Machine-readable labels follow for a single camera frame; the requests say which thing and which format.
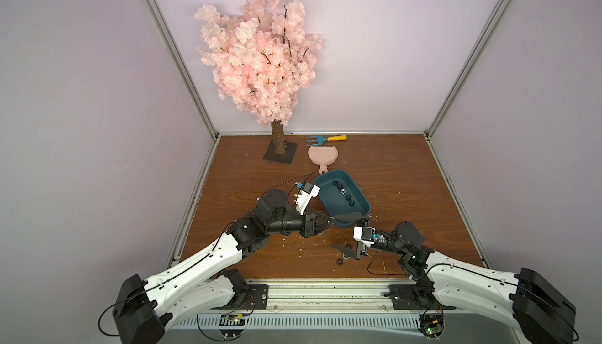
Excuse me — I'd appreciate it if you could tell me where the teal plastic storage box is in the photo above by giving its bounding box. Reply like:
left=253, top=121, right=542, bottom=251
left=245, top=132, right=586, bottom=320
left=314, top=169, right=371, bottom=229

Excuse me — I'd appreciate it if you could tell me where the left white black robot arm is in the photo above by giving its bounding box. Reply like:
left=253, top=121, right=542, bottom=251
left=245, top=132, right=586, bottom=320
left=111, top=189, right=335, bottom=343

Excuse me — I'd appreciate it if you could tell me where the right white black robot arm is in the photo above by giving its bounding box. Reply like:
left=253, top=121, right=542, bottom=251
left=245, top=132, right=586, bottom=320
left=331, top=213, right=579, bottom=343

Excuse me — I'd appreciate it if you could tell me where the pink toy dustpan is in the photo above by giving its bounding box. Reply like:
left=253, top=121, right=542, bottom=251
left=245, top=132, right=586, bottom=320
left=308, top=146, right=339, bottom=175

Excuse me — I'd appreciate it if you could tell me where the blue yellow toy rake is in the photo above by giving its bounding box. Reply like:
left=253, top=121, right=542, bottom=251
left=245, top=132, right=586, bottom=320
left=305, top=135, right=347, bottom=147

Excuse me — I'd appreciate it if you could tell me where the right circuit board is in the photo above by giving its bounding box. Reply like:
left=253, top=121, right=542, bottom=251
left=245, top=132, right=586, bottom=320
left=418, top=314, right=445, bottom=339

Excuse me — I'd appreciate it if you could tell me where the circuit board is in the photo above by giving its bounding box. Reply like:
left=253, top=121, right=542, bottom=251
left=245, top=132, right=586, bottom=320
left=418, top=314, right=445, bottom=339
left=218, top=314, right=247, bottom=342

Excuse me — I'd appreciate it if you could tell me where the left circuit board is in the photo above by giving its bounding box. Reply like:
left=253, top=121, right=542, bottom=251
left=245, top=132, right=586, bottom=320
left=218, top=314, right=247, bottom=342

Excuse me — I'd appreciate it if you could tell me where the pink artificial blossom tree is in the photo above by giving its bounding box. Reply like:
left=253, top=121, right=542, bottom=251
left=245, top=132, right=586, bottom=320
left=194, top=0, right=322, bottom=157

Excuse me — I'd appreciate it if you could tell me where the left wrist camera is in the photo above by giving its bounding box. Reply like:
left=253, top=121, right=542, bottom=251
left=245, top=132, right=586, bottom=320
left=295, top=182, right=321, bottom=215

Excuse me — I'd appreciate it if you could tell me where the aluminium front rail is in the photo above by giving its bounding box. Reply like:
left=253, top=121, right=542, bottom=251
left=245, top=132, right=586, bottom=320
left=137, top=280, right=526, bottom=315

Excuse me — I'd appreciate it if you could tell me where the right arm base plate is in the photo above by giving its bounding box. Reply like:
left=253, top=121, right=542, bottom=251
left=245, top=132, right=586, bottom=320
left=383, top=284, right=456, bottom=310

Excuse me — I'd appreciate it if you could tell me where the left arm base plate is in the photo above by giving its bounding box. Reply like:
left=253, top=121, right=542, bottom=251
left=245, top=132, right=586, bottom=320
left=213, top=284, right=269, bottom=310

